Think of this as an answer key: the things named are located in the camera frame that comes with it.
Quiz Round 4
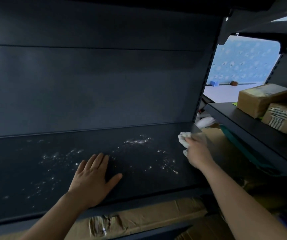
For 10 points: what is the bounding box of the person's right forearm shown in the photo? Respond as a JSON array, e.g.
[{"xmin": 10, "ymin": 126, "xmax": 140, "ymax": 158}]
[{"xmin": 200, "ymin": 161, "xmax": 287, "ymax": 240}]

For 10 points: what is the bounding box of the person's left hand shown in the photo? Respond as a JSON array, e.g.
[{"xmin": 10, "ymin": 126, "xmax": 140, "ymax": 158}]
[{"xmin": 68, "ymin": 152, "xmax": 123, "ymax": 210}]

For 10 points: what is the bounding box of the large brown cardboard box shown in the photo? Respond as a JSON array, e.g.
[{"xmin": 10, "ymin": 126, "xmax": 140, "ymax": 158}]
[{"xmin": 237, "ymin": 83, "xmax": 287, "ymax": 119}]

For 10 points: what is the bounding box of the flattened brown cardboard sheet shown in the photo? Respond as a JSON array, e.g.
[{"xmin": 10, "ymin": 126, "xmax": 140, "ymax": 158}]
[{"xmin": 175, "ymin": 127, "xmax": 287, "ymax": 240}]

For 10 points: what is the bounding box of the person's right hand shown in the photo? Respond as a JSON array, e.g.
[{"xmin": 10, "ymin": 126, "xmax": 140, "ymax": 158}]
[{"xmin": 184, "ymin": 134, "xmax": 215, "ymax": 170}]

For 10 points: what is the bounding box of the white table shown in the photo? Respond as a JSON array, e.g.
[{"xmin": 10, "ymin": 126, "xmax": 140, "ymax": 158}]
[{"xmin": 203, "ymin": 83, "xmax": 262, "ymax": 104}]

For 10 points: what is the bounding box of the dark metal shelf unit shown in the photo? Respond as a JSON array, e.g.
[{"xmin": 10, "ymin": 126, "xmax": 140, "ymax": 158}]
[{"xmin": 0, "ymin": 0, "xmax": 222, "ymax": 240}]

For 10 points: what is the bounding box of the person's left forearm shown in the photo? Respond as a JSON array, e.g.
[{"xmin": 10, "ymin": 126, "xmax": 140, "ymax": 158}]
[{"xmin": 18, "ymin": 191, "xmax": 92, "ymax": 240}]

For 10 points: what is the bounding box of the flat taped cardboard box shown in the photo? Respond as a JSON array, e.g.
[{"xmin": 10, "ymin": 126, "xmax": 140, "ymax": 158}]
[{"xmin": 0, "ymin": 197, "xmax": 209, "ymax": 240}]

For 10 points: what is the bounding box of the teal fabric item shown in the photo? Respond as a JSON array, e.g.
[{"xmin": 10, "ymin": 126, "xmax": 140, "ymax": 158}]
[{"xmin": 220, "ymin": 124, "xmax": 281, "ymax": 176}]

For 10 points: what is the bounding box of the dark metal side shelf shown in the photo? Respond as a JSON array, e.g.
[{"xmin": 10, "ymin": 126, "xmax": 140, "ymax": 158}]
[{"xmin": 203, "ymin": 0, "xmax": 287, "ymax": 188}]

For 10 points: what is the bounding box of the white plastic bag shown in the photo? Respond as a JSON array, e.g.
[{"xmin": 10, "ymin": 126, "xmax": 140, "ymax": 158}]
[{"xmin": 195, "ymin": 116, "xmax": 217, "ymax": 129}]

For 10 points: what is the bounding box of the white cloth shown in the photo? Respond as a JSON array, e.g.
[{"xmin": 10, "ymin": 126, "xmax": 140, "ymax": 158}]
[{"xmin": 178, "ymin": 131, "xmax": 193, "ymax": 158}]

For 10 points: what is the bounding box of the cardboard box with striped print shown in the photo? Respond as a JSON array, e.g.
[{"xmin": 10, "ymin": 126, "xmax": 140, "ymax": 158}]
[{"xmin": 261, "ymin": 102, "xmax": 287, "ymax": 134}]

